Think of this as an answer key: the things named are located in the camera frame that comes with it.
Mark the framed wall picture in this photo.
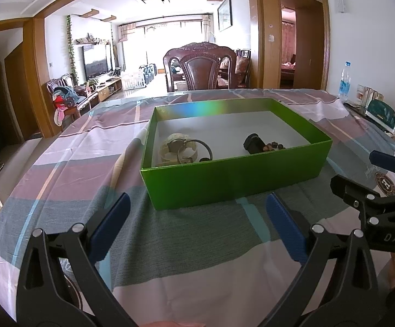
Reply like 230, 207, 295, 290
217, 0, 233, 31

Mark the plaid tablecloth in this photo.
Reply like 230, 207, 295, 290
0, 89, 395, 326

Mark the dark green gift box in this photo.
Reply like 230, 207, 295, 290
365, 100, 395, 135

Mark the left hand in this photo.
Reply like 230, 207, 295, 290
140, 321, 206, 327

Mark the ivy garland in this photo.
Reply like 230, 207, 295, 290
66, 15, 78, 85

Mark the black wrist watch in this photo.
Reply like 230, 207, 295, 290
243, 133, 266, 154

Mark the flat screen television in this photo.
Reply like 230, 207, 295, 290
83, 44, 112, 80

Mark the white wrist watch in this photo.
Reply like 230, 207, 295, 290
159, 133, 191, 165

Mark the thin metal bangle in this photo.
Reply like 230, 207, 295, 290
176, 139, 214, 165

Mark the brown wooden bead bracelet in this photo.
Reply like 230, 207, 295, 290
261, 141, 286, 153

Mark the green cardboard box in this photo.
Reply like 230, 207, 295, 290
140, 98, 332, 210

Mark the wooden tv cabinet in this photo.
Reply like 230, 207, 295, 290
95, 78, 122, 102

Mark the carved wooden chair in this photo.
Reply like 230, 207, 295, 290
163, 41, 237, 92

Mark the wooden armchair red cushion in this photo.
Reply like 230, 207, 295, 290
217, 50, 251, 89

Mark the chair with clothes pile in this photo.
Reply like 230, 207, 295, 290
46, 74, 88, 126

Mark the plastic water bottle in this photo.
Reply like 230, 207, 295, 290
338, 61, 351, 102

